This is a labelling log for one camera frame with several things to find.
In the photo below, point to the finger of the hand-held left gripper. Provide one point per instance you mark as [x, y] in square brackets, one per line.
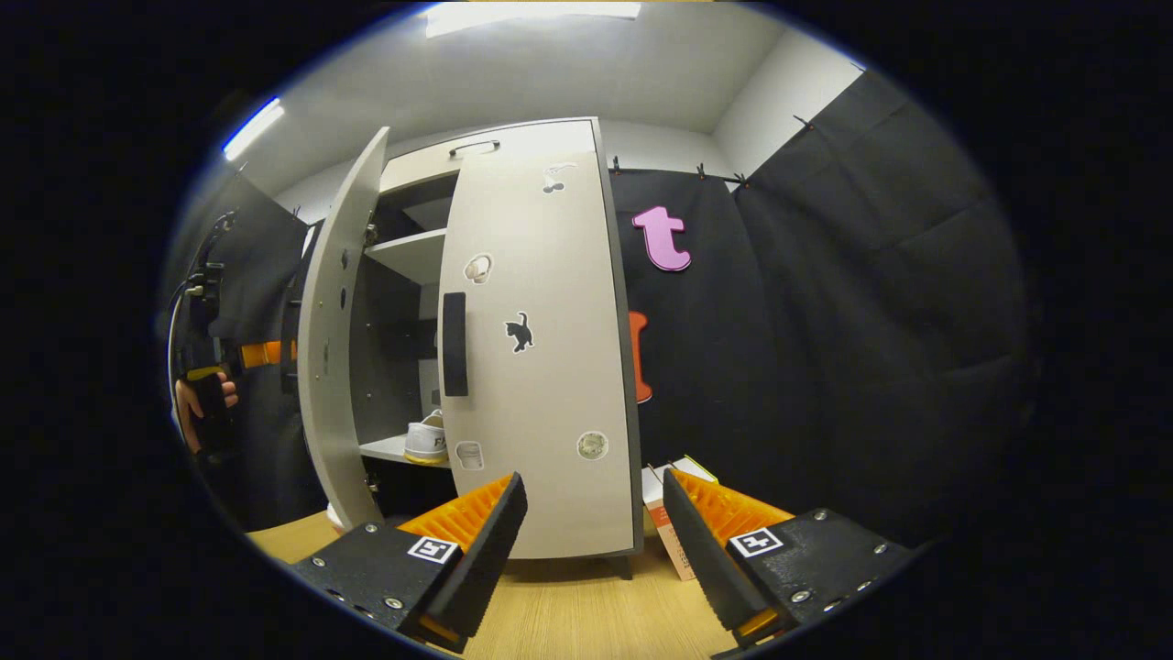
[266, 354]

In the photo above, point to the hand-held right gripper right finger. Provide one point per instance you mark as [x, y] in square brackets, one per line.
[701, 559]

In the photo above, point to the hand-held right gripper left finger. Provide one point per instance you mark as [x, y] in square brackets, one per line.
[486, 559]

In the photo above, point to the white cabinet door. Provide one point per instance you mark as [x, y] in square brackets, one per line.
[550, 412]
[321, 367]

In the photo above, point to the white canvas shoe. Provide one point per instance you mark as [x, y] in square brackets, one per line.
[423, 445]

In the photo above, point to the white shoe cabinet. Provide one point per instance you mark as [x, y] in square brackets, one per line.
[412, 170]

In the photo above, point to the white cabinet shelf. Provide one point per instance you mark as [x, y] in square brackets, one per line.
[385, 449]
[412, 255]

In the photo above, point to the orange and yellow carton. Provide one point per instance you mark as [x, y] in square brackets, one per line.
[678, 555]

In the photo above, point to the ceiling strip light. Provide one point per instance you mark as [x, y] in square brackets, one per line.
[254, 128]

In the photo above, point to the ceiling light panel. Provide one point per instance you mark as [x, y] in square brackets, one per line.
[531, 14]

